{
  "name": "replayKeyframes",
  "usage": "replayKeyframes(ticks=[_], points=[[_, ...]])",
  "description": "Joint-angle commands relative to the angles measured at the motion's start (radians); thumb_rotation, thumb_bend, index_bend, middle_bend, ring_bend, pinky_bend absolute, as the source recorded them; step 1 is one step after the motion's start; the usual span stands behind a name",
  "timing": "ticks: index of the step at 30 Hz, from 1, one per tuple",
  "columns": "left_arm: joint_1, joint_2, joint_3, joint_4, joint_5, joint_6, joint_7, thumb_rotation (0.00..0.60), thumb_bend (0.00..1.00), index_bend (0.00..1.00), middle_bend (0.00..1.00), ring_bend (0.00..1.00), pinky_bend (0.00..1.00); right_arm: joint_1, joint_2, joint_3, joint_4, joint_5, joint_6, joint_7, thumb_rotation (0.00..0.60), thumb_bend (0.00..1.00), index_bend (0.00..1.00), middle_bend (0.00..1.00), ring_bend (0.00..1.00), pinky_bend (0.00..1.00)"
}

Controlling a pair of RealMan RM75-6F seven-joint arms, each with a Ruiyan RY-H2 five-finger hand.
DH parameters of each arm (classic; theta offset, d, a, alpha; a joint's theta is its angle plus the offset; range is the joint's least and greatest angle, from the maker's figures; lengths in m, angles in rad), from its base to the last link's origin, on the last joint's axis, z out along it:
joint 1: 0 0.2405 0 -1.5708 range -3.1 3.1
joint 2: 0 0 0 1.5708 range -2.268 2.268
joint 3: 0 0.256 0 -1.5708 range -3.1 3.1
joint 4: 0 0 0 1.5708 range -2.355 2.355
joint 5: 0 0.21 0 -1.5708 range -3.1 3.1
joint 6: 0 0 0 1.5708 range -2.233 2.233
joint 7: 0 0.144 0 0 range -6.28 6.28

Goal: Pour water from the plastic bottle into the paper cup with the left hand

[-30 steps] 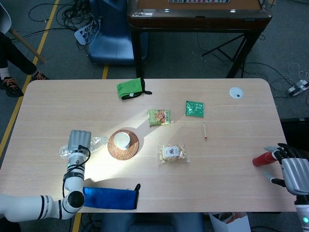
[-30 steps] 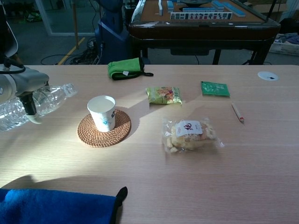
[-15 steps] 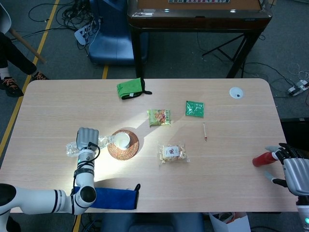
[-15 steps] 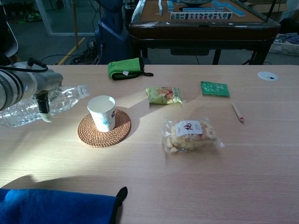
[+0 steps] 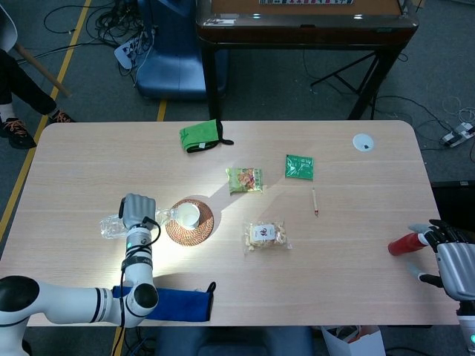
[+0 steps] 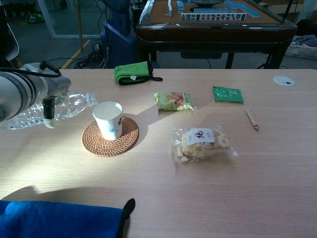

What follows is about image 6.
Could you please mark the green cloth black trim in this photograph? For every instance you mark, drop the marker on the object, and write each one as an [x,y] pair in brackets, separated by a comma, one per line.
[131,70]

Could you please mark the blue cloth black trim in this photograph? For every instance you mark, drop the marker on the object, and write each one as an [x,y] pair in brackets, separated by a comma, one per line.
[57,220]

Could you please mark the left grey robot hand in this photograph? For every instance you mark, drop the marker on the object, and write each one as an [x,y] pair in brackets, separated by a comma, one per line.
[58,85]

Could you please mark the round woven rattan coaster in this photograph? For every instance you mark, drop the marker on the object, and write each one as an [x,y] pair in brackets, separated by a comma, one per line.
[126,146]

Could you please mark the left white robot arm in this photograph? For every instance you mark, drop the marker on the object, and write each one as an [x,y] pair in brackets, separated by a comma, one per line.
[15,94]

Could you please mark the light green snack packet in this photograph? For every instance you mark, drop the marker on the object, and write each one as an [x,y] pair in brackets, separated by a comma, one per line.
[173,101]

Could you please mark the clear snack bag white label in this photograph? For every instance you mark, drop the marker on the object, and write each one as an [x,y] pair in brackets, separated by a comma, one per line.
[200,143]

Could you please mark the white paper cup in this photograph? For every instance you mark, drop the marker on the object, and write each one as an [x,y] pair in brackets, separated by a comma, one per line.
[109,121]

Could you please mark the long blue-backed mahjong tile row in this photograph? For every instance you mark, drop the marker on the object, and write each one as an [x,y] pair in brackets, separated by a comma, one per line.
[244,8]

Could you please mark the green plastic bag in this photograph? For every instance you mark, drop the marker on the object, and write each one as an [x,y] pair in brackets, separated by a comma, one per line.
[33,19]

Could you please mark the blue machine base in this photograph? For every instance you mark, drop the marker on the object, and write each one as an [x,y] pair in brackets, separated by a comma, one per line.
[119,37]

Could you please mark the face-up mahjong tile row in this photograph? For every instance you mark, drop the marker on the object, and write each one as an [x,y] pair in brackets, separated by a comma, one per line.
[213,17]

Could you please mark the transparent plastic water bottle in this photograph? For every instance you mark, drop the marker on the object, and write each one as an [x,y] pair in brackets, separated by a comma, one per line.
[73,104]

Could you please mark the dark wood mahjong table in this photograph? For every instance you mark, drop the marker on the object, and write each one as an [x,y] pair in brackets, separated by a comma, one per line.
[215,32]

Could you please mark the black tripod stand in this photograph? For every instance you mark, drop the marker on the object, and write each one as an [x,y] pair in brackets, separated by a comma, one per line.
[285,13]

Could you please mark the white plastic crate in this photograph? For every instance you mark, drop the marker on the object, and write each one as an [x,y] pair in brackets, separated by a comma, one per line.
[301,52]

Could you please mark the thin wooden pole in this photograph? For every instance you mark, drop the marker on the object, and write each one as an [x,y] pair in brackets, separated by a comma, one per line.
[79,24]

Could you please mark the short blue-backed mahjong tile row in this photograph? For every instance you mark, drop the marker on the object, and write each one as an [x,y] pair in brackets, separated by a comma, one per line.
[208,10]

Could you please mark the upright white mahjong tile stack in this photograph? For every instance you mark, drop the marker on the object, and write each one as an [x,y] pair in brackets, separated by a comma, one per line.
[170,7]

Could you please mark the small wooden stick red tip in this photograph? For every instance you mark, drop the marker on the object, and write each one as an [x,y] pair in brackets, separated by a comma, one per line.
[252,120]

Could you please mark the dark green sachet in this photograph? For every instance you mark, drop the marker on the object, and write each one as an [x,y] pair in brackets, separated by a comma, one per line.
[227,94]

